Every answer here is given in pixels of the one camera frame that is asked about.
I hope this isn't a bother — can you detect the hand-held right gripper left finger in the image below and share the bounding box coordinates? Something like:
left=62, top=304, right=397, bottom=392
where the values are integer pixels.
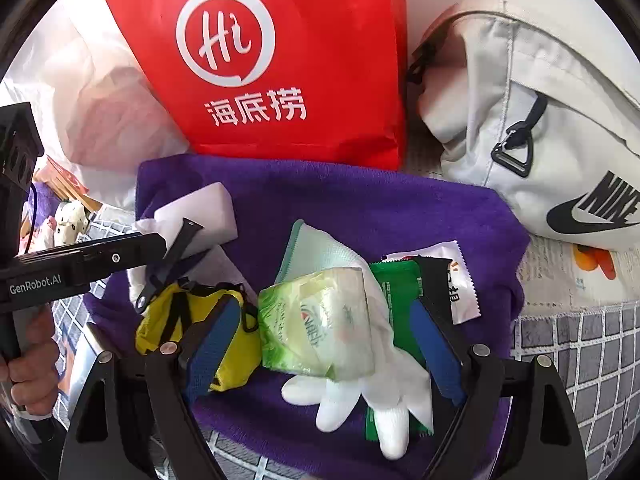
left=59, top=292, right=243, bottom=480

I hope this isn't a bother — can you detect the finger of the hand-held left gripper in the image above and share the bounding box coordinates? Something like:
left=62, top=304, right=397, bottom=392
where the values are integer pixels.
left=67, top=232, right=168, bottom=286

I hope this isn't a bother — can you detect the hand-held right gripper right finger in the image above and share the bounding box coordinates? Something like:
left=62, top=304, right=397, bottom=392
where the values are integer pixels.
left=407, top=257, right=588, bottom=480

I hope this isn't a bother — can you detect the white mesh bag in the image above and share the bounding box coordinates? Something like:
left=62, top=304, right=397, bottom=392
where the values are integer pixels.
left=126, top=216, right=251, bottom=311

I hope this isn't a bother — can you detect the yellow pouch with black strap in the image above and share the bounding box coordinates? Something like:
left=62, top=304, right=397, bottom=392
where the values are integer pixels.
left=134, top=216, right=262, bottom=393

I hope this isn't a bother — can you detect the white sauce packet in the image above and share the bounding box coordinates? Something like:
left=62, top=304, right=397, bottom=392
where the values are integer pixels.
left=387, top=240, right=481, bottom=325

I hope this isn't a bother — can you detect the white glove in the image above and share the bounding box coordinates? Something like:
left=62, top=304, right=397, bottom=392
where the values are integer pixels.
left=274, top=219, right=435, bottom=461

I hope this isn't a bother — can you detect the white foam block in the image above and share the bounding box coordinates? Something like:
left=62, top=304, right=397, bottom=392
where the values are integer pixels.
left=152, top=181, right=238, bottom=256

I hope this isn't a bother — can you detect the pale green tissue packet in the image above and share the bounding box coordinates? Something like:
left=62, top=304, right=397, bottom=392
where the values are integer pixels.
left=256, top=266, right=376, bottom=380

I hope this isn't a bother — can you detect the person's left hand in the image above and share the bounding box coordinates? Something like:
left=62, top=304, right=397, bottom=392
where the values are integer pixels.
left=0, top=305, right=61, bottom=413

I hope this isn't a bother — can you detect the purple plush toy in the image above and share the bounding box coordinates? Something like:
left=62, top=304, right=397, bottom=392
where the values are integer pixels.
left=30, top=184, right=62, bottom=217

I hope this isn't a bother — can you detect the white spotted cloth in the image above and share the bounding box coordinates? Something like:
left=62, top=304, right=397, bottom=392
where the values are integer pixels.
left=52, top=200, right=91, bottom=246

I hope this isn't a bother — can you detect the white plastic shopping bag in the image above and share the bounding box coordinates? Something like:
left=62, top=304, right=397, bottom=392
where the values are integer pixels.
left=0, top=0, right=193, bottom=211

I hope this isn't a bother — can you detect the purple towel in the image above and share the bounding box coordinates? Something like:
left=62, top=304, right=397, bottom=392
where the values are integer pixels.
left=82, top=155, right=531, bottom=471

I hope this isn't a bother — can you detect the grey waist bag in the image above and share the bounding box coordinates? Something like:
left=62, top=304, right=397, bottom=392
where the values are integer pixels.
left=405, top=0, right=640, bottom=248

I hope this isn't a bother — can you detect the red paper bag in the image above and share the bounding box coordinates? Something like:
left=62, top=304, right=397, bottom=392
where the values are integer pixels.
left=102, top=0, right=408, bottom=171

